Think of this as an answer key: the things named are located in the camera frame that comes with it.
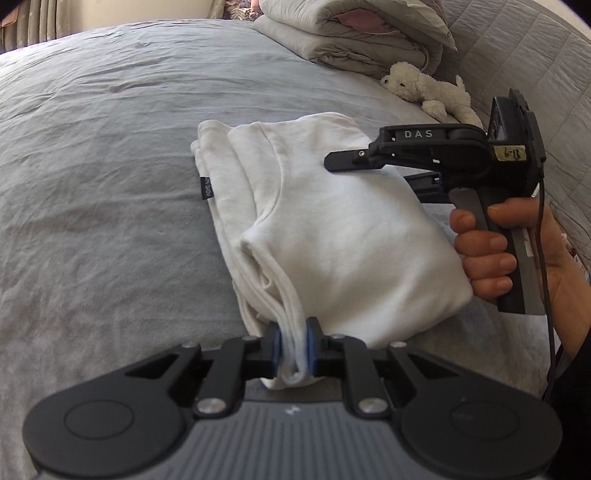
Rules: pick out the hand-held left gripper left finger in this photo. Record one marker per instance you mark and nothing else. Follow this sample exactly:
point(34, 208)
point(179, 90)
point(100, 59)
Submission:
point(276, 346)

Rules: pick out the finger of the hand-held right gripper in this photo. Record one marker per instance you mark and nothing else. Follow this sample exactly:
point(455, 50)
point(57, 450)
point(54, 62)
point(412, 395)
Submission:
point(351, 160)
point(427, 187)

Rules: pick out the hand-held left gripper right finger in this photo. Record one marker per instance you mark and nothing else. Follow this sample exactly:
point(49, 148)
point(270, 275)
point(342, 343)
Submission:
point(313, 346)

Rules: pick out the white long-sleeve sweatshirt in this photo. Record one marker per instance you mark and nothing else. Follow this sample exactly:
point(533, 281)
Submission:
point(346, 240)

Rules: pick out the person's right hand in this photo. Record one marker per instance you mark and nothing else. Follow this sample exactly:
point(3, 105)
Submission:
point(485, 267)

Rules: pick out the white plush dog toy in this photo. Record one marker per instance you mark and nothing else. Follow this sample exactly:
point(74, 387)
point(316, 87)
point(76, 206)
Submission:
point(425, 87)

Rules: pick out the grey quilted headboard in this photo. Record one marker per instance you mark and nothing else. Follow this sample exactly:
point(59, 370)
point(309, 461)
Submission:
point(508, 55)

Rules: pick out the folded grey quilt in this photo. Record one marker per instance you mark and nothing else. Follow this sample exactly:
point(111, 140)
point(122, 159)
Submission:
point(360, 41)

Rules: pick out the light grey pillow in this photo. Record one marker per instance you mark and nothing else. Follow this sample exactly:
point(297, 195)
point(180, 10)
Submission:
point(431, 18)

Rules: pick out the patterned cloth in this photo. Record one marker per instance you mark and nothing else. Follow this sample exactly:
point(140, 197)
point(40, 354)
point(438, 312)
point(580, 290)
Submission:
point(240, 4)

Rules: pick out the person's dark clothing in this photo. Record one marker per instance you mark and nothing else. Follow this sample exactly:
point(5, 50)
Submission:
point(577, 392)

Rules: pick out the grey star curtain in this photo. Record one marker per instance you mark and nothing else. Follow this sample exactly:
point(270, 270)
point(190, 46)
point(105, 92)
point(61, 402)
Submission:
point(32, 23)

